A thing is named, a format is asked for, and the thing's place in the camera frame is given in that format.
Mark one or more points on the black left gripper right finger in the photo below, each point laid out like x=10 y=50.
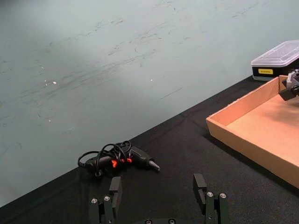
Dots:
x=200 y=184

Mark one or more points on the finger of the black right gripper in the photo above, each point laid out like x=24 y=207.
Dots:
x=288 y=94

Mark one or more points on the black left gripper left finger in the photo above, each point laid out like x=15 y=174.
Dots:
x=116 y=189

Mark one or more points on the black table cloth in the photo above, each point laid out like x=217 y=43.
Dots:
x=177 y=177

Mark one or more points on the clear plastic case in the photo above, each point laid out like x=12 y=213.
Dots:
x=273 y=59

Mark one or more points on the shallow brown cardboard tray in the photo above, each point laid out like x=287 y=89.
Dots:
x=264 y=130

